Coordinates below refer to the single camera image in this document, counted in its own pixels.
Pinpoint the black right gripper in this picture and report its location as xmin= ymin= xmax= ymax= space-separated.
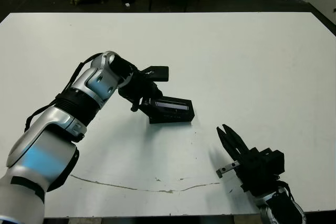
xmin=216 ymin=124 xmax=276 ymax=196

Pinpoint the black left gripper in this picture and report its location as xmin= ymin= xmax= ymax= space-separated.
xmin=117 ymin=68 xmax=165 ymax=118

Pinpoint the black box lid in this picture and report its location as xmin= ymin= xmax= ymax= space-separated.
xmin=148 ymin=97 xmax=195 ymax=122

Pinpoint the black box base white insert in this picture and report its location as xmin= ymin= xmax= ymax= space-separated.
xmin=149 ymin=118 xmax=195 ymax=125

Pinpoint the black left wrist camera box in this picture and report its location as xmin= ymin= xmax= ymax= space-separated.
xmin=141 ymin=65 xmax=170 ymax=82

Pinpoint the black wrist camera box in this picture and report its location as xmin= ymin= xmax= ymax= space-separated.
xmin=141 ymin=65 xmax=170 ymax=82
xmin=258 ymin=149 xmax=286 ymax=176

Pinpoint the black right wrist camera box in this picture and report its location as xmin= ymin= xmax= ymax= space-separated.
xmin=258 ymin=149 xmax=286 ymax=176

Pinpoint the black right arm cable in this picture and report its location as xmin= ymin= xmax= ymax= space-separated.
xmin=275 ymin=174 xmax=299 ymax=205

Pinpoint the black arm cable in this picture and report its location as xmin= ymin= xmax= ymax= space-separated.
xmin=24 ymin=53 xmax=103 ymax=133
xmin=275 ymin=174 xmax=299 ymax=205

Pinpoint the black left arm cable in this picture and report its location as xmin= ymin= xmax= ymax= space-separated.
xmin=24 ymin=53 xmax=103 ymax=133

